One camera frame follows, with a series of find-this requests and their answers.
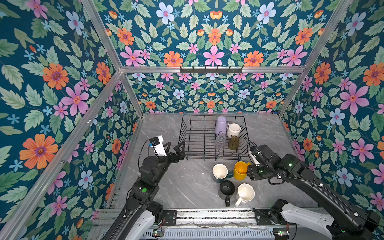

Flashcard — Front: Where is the metal hook rail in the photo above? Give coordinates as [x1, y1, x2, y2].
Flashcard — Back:
[179, 66, 243, 75]

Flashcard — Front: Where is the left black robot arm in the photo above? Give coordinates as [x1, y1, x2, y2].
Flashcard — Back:
[103, 136, 185, 240]

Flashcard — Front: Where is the yellow mug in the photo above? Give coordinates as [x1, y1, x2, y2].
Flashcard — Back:
[233, 161, 251, 181]

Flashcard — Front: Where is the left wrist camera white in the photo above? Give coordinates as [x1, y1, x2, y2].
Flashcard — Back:
[150, 136, 167, 157]

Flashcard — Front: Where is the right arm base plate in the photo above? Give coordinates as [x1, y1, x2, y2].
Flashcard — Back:
[252, 208, 297, 226]

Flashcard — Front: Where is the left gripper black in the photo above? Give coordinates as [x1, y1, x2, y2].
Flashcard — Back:
[152, 140, 186, 186]

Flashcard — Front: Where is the black wire dish rack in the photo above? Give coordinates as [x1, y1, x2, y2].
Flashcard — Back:
[179, 115, 255, 161]

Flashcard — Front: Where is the clear glass cup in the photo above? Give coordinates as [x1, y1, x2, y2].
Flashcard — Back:
[215, 132, 227, 152]

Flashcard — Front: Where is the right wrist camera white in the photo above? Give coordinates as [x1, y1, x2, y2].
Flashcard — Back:
[248, 150, 260, 166]

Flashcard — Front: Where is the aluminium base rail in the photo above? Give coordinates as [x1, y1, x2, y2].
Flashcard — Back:
[140, 208, 330, 240]

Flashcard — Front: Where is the black mug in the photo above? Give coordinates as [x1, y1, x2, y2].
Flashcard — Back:
[219, 181, 236, 207]

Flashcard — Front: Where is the lavender plastic cup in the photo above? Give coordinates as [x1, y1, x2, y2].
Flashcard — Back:
[215, 116, 227, 136]

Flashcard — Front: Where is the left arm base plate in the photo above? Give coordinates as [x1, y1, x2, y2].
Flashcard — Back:
[155, 210, 178, 227]

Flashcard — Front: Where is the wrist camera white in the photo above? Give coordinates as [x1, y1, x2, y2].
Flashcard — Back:
[150, 136, 167, 157]
[248, 150, 260, 166]

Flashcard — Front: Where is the white ceramic mug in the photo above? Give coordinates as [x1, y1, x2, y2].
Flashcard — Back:
[235, 184, 255, 207]

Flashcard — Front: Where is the white mug red inside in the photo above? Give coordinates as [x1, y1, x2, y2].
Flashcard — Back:
[227, 123, 241, 138]

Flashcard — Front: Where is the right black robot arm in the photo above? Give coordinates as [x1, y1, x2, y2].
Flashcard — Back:
[247, 145, 381, 240]

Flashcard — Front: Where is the cream mug green outside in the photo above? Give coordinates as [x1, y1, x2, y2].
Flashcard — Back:
[212, 164, 234, 183]

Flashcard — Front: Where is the olive green glass cup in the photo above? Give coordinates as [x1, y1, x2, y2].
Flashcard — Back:
[228, 135, 240, 151]

